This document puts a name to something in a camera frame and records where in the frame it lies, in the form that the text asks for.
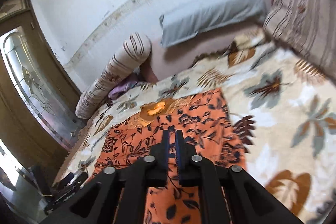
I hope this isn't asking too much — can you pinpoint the grey ruffled pillow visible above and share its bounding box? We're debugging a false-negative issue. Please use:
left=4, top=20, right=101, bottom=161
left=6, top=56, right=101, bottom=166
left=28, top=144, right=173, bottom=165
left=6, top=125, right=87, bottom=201
left=159, top=0, right=268, bottom=48

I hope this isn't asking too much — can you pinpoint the pink padded headboard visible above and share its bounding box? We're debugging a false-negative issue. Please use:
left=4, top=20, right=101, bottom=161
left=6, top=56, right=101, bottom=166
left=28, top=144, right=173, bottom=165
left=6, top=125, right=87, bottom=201
left=139, top=0, right=324, bottom=84

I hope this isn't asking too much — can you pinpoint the striped floral quilt right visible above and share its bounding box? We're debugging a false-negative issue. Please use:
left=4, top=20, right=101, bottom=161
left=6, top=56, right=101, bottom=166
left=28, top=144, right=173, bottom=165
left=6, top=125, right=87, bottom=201
left=263, top=0, right=335, bottom=80

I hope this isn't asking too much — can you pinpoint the purple cloth under bolster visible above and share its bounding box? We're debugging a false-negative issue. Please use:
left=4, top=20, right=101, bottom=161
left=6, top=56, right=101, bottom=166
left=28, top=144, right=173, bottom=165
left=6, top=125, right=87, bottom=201
left=108, top=80, right=138, bottom=100

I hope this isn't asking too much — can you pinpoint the leaf pattern plush blanket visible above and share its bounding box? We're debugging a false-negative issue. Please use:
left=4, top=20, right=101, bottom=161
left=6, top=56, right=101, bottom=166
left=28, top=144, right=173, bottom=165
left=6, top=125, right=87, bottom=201
left=56, top=29, right=335, bottom=223

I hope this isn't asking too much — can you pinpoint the striped floral bolster pillow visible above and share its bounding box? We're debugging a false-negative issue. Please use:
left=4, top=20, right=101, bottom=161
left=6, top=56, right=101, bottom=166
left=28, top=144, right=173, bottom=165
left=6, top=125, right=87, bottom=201
left=75, top=32, right=151, bottom=119

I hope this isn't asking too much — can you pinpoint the orange black floral garment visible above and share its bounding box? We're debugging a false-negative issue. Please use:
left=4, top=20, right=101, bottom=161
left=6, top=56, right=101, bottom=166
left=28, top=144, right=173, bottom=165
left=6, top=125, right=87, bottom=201
left=92, top=89, right=246, bottom=223

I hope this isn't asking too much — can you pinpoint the brown door with stained glass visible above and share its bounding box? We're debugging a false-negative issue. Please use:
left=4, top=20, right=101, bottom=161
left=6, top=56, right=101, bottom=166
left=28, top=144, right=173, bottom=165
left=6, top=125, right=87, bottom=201
left=0, top=0, right=87, bottom=177

